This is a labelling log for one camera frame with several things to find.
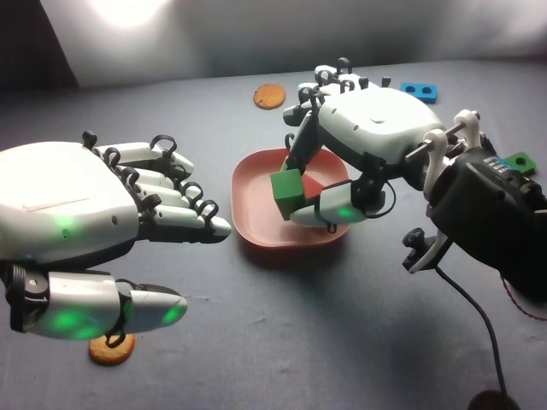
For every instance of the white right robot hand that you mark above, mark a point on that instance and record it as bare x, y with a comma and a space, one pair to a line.
376, 119

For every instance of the red block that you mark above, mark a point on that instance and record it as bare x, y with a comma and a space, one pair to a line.
314, 190

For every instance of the blue two-hole block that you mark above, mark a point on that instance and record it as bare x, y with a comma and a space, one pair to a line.
431, 96

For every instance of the pink plastic bowl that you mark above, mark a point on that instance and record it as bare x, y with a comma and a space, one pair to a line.
256, 205

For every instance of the green two-hole block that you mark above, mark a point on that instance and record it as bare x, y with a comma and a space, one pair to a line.
526, 167

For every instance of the large round orange cookie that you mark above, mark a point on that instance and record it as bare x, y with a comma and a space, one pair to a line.
269, 96

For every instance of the grey tablecloth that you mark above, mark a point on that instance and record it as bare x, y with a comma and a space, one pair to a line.
299, 333

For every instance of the dark chocolate cookie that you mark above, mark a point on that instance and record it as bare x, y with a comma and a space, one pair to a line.
491, 402

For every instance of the small tan cookie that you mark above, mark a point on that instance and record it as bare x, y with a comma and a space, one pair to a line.
107, 354

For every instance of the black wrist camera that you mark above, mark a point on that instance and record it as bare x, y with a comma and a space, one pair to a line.
413, 242

